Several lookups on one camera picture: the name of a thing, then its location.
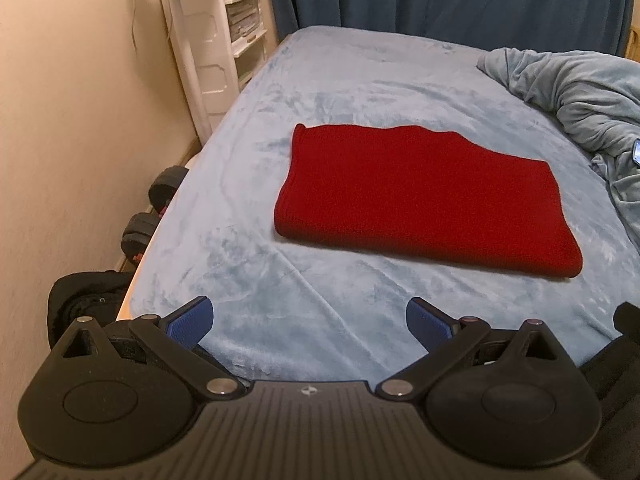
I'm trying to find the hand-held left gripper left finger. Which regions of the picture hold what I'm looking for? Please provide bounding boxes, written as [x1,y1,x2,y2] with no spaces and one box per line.
[54,296,247,402]

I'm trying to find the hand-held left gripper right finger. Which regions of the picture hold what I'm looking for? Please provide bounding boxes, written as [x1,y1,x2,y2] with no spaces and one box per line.
[375,297,557,400]

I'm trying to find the red knitted sweater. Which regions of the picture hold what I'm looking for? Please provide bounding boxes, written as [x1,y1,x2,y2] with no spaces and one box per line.
[273,122,584,280]

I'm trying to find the black dumbbell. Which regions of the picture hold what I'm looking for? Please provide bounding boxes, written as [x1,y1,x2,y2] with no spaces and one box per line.
[121,212,162,262]
[148,165,190,207]

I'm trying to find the bed with light blue sheet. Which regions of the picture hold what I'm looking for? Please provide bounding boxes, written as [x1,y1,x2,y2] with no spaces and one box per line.
[116,25,640,382]

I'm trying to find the black bag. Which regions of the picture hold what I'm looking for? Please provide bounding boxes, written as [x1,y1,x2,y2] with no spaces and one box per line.
[47,270,135,352]

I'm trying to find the grey-blue fleece blanket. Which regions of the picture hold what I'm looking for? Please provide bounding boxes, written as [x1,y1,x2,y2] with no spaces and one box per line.
[476,47,640,252]

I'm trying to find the white shelf unit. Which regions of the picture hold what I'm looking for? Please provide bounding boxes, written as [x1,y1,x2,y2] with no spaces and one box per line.
[220,0,269,92]

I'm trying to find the stack of papers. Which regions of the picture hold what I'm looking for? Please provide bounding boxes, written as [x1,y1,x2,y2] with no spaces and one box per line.
[227,0,262,40]

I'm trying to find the fan power cord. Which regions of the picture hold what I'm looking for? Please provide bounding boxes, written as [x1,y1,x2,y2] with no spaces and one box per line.
[130,0,174,55]

